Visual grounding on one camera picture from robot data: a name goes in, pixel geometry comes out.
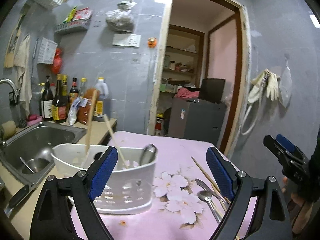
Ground person's right hand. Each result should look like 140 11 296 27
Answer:
281 177 313 235

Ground metal ladle in sink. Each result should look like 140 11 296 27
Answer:
20 146 53 174

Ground hanging white rubber gloves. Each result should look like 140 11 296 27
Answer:
247 69 279 105

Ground stainless steel sink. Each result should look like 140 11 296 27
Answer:
1 122 86 184

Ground white plastic utensil holder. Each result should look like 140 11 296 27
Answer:
52 144 157 215

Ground pink floral table mat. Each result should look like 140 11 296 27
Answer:
70 130 258 240

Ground black box on cabinet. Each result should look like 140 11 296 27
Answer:
199 78 226 103

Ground dark grey cabinet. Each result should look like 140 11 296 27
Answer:
168 98 226 145

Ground pink sponge by sink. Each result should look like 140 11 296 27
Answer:
26 114 43 126

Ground white seasoning packet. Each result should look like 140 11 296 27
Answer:
68 97 81 126

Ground red cloth on cabinet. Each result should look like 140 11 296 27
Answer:
174 87 200 99

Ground soy sauce bottle yellow label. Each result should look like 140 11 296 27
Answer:
52 73 68 124

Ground red white bottle on floor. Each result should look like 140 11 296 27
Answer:
155 118 164 137

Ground dark wine bottle white label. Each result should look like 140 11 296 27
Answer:
41 75 54 121

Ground wooden shelf unit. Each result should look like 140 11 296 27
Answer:
162 24 204 88

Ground chrome faucet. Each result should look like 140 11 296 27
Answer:
0 77 21 106

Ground dark sauce bottle red label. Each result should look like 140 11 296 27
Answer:
69 77 79 106

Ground yellow-capped thin bottle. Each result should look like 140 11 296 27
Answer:
79 77 87 98

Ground large clear oil jug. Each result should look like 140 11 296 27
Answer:
93 77 111 122

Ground red plastic bag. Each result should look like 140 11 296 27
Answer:
50 48 62 74

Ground hanging beige towel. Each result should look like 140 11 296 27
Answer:
14 34 32 116

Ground kitchen knife black handle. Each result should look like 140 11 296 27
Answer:
4 183 36 218

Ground white hose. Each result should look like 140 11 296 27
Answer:
240 84 264 136

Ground clear bag on wall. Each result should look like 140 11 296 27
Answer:
279 53 293 108

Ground orange wall hook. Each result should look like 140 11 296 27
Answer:
148 37 157 48

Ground white wall basket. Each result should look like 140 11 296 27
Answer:
37 37 57 65

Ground white wall socket panel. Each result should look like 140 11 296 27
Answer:
112 34 141 47

